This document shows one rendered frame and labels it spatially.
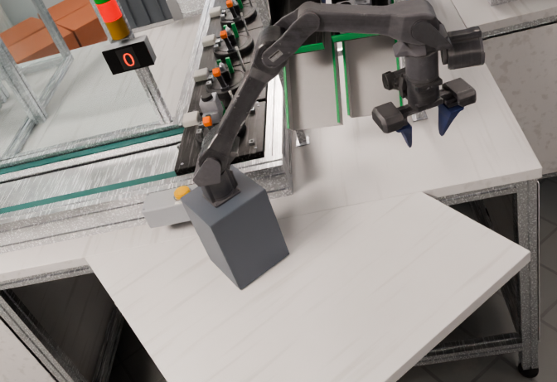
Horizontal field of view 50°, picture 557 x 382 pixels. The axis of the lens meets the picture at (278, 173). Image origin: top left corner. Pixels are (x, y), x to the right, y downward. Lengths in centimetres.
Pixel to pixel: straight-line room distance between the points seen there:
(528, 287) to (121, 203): 111
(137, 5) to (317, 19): 258
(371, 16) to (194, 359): 74
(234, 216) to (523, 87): 131
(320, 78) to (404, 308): 61
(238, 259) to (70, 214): 55
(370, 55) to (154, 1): 216
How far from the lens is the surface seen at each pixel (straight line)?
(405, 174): 148
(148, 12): 354
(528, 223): 160
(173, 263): 147
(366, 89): 149
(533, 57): 219
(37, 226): 172
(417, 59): 106
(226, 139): 115
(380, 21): 103
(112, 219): 163
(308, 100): 150
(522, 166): 148
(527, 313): 187
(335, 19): 102
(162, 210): 148
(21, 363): 213
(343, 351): 117
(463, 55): 107
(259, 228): 127
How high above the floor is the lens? 181
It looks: 37 degrees down
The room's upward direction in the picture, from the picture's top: 19 degrees counter-clockwise
